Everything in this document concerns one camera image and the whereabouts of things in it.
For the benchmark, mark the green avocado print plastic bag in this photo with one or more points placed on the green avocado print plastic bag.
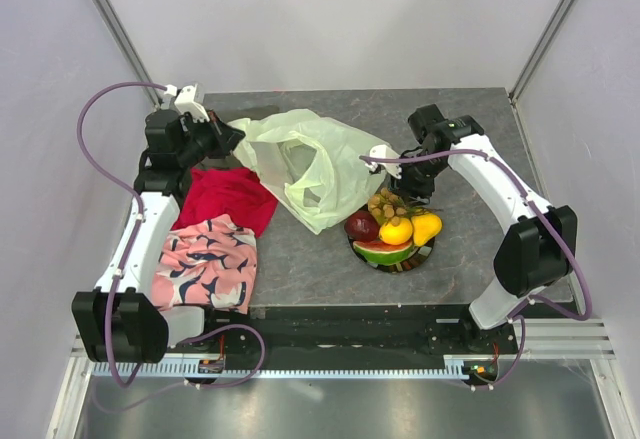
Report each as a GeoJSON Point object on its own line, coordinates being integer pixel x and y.
{"type": "Point", "coordinates": [311, 164]}

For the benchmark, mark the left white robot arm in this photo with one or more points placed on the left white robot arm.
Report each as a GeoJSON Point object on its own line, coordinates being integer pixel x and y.
{"type": "Point", "coordinates": [117, 320]}

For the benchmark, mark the olive green cloth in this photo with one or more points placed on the olive green cloth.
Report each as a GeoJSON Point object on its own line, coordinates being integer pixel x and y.
{"type": "Point", "coordinates": [226, 116]}

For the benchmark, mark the brown fake longan bunch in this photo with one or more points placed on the brown fake longan bunch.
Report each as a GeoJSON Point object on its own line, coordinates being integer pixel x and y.
{"type": "Point", "coordinates": [392, 205]}

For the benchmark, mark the left aluminium frame post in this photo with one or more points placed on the left aluminium frame post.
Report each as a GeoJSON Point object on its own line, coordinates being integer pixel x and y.
{"type": "Point", "coordinates": [122, 39]}

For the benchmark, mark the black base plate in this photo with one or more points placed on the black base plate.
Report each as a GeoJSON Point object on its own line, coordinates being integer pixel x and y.
{"type": "Point", "coordinates": [441, 329]}

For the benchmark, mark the right aluminium frame post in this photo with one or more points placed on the right aluminium frame post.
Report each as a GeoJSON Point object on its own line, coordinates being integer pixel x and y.
{"type": "Point", "coordinates": [543, 44]}

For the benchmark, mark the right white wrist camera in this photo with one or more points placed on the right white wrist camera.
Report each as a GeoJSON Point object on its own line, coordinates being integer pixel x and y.
{"type": "Point", "coordinates": [384, 158]}

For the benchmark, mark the yellow fake pepper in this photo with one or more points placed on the yellow fake pepper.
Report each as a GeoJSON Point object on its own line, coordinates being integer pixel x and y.
{"type": "Point", "coordinates": [425, 227]}

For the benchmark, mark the pink shark print cloth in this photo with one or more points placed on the pink shark print cloth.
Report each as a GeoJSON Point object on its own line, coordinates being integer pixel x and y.
{"type": "Point", "coordinates": [213, 263]}

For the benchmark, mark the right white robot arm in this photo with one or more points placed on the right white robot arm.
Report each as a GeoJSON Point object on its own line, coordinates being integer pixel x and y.
{"type": "Point", "coordinates": [538, 247]}

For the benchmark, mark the brown rimmed ceramic plate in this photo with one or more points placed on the brown rimmed ceramic plate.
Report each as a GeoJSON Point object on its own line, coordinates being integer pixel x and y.
{"type": "Point", "coordinates": [420, 255]}

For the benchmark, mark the fake watermelon slice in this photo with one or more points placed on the fake watermelon slice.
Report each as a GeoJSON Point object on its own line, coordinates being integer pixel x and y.
{"type": "Point", "coordinates": [381, 253]}

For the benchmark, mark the yellow fake fruit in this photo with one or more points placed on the yellow fake fruit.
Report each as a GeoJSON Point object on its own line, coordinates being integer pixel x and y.
{"type": "Point", "coordinates": [396, 231]}

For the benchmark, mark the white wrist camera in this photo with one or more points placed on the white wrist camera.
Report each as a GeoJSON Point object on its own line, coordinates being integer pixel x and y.
{"type": "Point", "coordinates": [187, 100]}
{"type": "Point", "coordinates": [384, 158]}

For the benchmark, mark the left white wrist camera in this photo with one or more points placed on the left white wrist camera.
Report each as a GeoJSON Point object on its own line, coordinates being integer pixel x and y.
{"type": "Point", "coordinates": [187, 100]}

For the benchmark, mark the grey slotted cable duct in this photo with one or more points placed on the grey slotted cable duct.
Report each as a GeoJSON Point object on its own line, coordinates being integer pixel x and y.
{"type": "Point", "coordinates": [191, 368]}

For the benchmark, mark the red cloth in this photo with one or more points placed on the red cloth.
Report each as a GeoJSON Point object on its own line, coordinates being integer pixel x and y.
{"type": "Point", "coordinates": [236, 192]}

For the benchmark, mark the aluminium frame post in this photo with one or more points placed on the aluminium frame post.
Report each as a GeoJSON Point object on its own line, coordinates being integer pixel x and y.
{"type": "Point", "coordinates": [122, 39]}
{"type": "Point", "coordinates": [543, 44]}

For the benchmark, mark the dark red fake apple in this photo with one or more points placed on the dark red fake apple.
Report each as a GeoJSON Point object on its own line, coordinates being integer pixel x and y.
{"type": "Point", "coordinates": [362, 226]}

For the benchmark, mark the yellow fake starfruit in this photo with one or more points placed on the yellow fake starfruit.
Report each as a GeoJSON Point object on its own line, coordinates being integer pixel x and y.
{"type": "Point", "coordinates": [374, 202]}

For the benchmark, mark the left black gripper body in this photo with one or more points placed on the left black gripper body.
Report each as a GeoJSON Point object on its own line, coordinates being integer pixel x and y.
{"type": "Point", "coordinates": [199, 142]}

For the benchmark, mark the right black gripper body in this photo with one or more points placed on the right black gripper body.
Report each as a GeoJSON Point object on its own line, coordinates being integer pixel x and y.
{"type": "Point", "coordinates": [417, 179]}

